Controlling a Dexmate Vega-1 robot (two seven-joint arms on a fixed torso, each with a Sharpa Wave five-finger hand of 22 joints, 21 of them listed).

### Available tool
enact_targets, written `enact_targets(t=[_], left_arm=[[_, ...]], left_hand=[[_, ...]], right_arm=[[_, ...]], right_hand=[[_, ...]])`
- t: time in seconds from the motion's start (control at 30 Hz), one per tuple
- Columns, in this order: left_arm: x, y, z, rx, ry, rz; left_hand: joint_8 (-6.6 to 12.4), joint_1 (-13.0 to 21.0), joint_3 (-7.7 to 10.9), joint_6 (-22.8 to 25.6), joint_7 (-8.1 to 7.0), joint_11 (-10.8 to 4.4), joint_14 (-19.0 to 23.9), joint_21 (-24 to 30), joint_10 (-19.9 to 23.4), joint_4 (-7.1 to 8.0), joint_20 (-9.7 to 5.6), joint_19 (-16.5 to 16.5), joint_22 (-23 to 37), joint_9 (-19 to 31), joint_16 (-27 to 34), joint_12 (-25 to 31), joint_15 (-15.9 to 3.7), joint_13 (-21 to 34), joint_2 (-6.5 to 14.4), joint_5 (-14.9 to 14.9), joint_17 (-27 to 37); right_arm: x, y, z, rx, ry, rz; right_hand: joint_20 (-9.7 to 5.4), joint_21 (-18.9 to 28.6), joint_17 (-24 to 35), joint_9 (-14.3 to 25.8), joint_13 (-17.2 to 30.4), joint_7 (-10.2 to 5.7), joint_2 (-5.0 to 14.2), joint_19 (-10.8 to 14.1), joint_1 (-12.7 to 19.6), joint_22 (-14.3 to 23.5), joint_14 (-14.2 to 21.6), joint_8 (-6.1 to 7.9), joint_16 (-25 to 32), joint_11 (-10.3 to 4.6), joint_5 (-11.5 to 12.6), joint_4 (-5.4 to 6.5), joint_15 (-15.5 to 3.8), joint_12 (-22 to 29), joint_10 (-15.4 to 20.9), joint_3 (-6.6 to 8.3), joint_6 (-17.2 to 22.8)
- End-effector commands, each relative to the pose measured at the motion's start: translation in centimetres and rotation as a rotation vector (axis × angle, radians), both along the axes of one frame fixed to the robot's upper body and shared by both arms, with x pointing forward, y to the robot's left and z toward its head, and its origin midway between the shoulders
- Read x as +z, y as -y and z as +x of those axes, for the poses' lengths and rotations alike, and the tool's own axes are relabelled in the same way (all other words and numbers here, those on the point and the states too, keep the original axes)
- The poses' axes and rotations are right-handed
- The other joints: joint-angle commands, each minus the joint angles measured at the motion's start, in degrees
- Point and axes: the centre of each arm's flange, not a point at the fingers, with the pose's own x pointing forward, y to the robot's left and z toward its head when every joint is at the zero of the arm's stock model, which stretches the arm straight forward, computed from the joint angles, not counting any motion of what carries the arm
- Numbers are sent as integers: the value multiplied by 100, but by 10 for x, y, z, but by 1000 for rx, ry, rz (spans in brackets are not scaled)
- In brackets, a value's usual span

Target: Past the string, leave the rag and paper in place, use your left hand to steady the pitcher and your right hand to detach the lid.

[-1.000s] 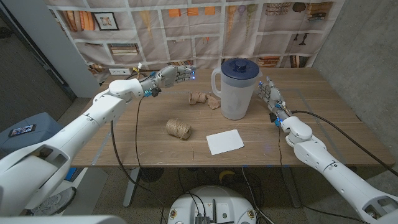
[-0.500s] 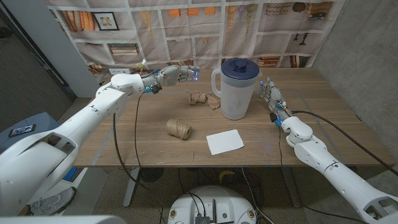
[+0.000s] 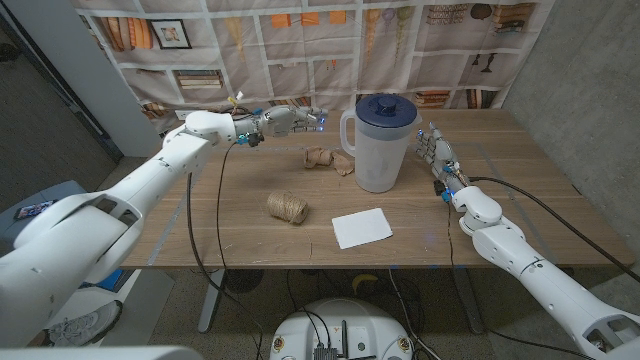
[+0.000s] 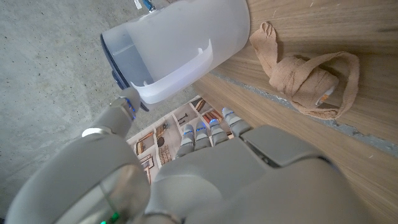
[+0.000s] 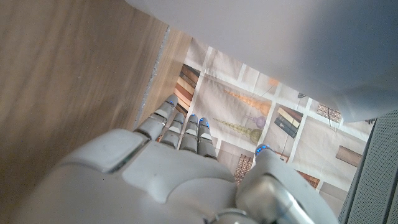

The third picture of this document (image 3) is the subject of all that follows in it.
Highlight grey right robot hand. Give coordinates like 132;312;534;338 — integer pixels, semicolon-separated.
414;122;471;190

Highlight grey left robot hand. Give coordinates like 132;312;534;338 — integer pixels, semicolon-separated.
248;104;329;140

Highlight translucent plastic pitcher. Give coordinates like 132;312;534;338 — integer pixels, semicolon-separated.
339;108;424;194

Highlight dark blue pitcher lid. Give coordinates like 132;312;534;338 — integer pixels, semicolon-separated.
354;93;419;129

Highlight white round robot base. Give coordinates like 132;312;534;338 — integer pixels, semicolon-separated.
269;298;415;360

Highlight crumpled brown rag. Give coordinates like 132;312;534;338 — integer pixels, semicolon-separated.
303;145;355;177

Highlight printed bookshelf backdrop cloth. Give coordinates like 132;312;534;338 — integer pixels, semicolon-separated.
69;0;556;134

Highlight brown twine ball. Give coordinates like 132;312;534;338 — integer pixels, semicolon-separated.
266;189;310;225

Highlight white paper sheet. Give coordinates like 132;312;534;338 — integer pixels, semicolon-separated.
331;207;394;250

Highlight yellow curved object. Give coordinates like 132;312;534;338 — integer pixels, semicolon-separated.
351;272;380;294

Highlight grey metal table leg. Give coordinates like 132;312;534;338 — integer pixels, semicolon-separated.
197;268;226;335
452;267;486;335

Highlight black round floor object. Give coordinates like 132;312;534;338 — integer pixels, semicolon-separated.
222;268;265;295

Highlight white floor platform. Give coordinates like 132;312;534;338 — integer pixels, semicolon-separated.
79;268;176;347

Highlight blue box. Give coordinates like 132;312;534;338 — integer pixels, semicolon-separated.
97;269;125;292

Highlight black smartphone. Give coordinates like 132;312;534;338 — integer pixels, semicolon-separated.
13;199;59;222

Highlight grey white sneaker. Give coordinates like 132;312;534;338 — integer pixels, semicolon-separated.
47;299;124;347

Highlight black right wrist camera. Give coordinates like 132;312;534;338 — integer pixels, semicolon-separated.
432;179;454;204

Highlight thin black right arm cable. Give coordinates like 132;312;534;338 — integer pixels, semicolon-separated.
445;199;594;360

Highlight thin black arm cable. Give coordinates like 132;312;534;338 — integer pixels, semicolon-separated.
215;142;239;281
445;199;594;360

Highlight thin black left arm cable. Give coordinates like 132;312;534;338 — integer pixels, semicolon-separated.
215;142;239;281

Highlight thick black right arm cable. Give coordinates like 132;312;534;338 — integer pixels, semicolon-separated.
468;175;640;282

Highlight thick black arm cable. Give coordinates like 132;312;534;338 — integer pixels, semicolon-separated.
468;175;640;282
185;172;265;360

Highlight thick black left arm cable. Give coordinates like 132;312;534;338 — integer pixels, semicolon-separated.
185;172;265;360

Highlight grey floor cable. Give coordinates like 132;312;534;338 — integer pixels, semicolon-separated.
388;268;442;360

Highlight black floor cable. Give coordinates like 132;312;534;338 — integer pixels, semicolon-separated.
285;269;332;346

